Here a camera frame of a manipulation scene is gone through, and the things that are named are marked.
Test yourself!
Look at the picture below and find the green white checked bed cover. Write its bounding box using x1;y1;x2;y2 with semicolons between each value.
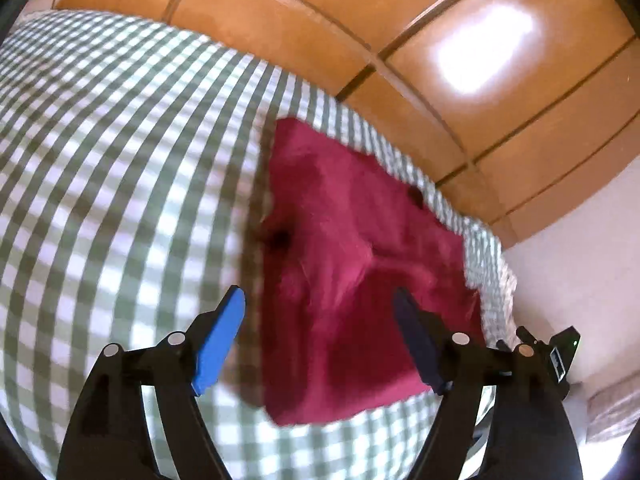
0;10;506;480

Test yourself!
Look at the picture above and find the dark red knitted cardigan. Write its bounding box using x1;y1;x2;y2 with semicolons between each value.
252;117;486;426

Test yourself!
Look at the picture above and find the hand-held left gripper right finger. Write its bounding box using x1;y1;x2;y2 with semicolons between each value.
391;287;584;480

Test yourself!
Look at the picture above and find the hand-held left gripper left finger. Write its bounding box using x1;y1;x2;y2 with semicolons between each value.
55;285;247;480

